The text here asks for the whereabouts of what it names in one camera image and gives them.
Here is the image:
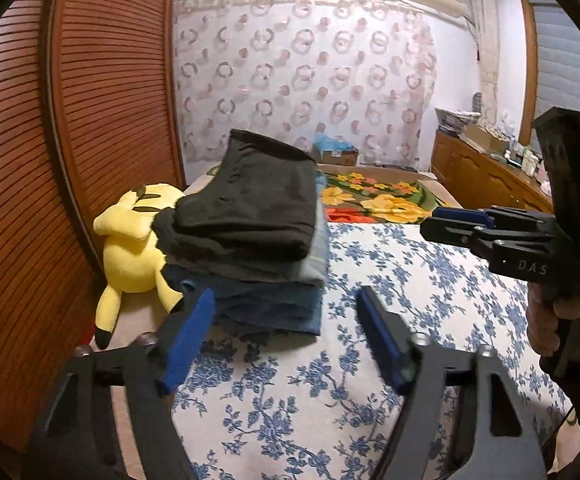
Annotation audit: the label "black pants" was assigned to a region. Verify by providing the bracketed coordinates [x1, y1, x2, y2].
[152, 129, 317, 283]

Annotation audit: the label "person's right hand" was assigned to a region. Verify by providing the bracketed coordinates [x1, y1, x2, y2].
[526, 283, 580, 356]

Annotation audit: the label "wooden sideboard cabinet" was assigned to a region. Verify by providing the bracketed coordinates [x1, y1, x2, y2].
[431, 130, 552, 214]

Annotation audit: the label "cardboard box on sideboard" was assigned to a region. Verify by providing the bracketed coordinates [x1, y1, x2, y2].
[464, 124, 509, 155]

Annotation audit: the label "colourful flower blanket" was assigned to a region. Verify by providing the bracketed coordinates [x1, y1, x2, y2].
[321, 171, 452, 224]

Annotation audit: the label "cardboard box with blue bag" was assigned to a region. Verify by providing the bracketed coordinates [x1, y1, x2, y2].
[313, 132, 358, 166]

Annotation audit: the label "grey window roller blind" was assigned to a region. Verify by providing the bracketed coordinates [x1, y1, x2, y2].
[526, 0, 580, 162]

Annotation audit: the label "folded blue jeans stack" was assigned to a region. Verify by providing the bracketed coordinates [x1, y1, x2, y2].
[162, 170, 329, 335]

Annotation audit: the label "blue floral white bedspread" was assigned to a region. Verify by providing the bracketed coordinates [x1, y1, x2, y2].
[173, 223, 570, 479]

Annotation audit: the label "yellow plush toy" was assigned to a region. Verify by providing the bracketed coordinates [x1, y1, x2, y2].
[93, 183, 183, 350]

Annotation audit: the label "patterned sheer curtain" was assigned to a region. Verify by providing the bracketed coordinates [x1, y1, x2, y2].
[173, 0, 436, 167]

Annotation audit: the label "cream tied side curtain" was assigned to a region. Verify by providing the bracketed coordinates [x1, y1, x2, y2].
[471, 0, 499, 126]

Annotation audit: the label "wooden louvred wardrobe door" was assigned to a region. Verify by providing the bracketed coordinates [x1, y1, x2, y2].
[0, 0, 183, 451]

